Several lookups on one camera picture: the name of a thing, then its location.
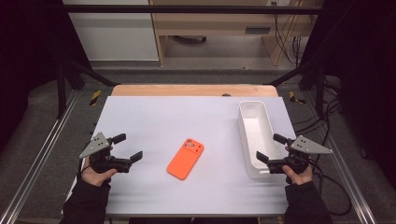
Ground black metal frame leg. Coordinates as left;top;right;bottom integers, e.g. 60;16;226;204
56;58;120;119
266;58;327;119

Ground light wooden desk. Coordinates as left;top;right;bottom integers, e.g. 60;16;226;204
148;0;316;67

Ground person's left hand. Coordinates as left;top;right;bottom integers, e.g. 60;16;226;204
81;157;119;188

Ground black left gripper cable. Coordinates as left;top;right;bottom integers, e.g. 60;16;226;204
76;162;92;181

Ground light wooden table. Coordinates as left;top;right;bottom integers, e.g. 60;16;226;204
111;83;279;98

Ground person's right hand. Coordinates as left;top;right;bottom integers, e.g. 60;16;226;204
281;163;314;187

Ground white cabinet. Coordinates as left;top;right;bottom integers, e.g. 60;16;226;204
62;0;160;63

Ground white oblong plastic bin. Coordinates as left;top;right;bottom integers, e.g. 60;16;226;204
237;100;285;180

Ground white board table cover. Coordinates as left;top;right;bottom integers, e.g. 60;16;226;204
61;95;325;217

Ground dark curtain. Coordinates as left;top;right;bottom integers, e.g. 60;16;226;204
306;0;396;183
0;0;92;153

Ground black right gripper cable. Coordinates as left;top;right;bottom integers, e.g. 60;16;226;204
308;161;353;217

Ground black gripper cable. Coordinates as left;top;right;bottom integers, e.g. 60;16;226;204
308;161;353;217
76;162;92;181

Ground yellow black tape strip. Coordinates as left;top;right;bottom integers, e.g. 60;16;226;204
289;91;307;105
89;90;103;106

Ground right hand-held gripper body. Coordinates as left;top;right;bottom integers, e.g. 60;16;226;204
266;134;334;175

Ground hanging black cables bundle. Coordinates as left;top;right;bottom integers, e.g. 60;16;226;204
272;1;313;67

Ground black horizontal frame bar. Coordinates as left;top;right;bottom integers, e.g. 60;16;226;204
62;4;325;15

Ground black floor cables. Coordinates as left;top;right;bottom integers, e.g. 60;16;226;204
292;77;344;136

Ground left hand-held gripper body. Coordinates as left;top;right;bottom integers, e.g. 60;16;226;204
78;132;132;175

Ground aluminium floor rail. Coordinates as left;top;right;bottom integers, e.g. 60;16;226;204
0;90;80;224
303;92;378;224

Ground orange phone case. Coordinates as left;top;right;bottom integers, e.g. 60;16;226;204
166;138;205;181

